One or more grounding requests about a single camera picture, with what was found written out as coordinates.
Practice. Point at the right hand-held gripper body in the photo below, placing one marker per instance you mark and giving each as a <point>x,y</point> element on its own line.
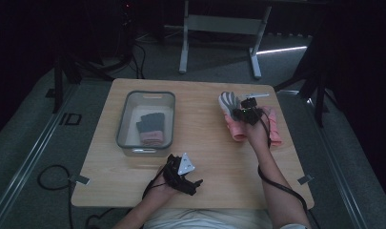
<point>251,109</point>

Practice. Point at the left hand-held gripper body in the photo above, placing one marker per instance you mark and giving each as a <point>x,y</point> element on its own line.
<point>179,176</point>

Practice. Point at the pink glove with grey palm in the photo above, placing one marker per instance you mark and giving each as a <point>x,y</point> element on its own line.
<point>228,101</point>

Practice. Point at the grey glove with pink cuff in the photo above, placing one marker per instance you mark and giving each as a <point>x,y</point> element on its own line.
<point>153,141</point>
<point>151,122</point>

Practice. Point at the pink glove with cartoon print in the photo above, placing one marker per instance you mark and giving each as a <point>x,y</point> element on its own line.
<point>275,130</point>

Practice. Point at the grey plastic bin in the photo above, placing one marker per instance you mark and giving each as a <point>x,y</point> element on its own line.
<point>147,127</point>

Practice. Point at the person's left hand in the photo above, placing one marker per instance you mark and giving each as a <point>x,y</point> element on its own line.
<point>162,191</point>

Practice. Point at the person's right hand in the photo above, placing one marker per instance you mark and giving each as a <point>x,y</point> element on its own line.
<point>257,133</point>

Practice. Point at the person's white clothing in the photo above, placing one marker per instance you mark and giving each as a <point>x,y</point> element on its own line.
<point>209,219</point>

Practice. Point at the white light strip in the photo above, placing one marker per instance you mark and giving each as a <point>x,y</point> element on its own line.
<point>281,50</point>

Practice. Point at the metal table clamp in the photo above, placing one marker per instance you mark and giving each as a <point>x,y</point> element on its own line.
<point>305,179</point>
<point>79,180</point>

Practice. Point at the black tripod stand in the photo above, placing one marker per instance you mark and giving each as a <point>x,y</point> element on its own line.
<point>58,86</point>

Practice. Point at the white metal desk frame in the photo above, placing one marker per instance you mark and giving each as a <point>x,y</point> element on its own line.
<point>224,24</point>

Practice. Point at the metal floor rail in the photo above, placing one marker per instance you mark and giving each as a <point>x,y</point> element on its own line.
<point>28,165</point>
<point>340,178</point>

